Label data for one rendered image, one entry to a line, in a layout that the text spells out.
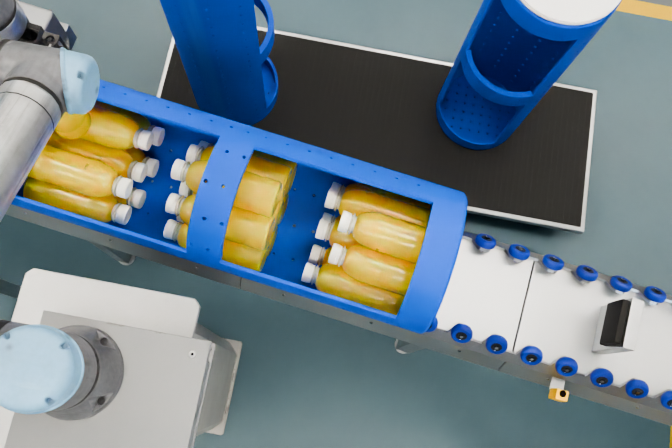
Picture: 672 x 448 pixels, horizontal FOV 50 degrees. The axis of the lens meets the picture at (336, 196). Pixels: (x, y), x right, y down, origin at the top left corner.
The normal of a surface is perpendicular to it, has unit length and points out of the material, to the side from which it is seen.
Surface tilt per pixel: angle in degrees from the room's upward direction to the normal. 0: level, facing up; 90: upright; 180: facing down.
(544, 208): 0
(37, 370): 8
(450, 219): 21
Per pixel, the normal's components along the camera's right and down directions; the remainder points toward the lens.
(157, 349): 0.04, -0.25
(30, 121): 0.80, -0.32
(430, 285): -0.11, 0.23
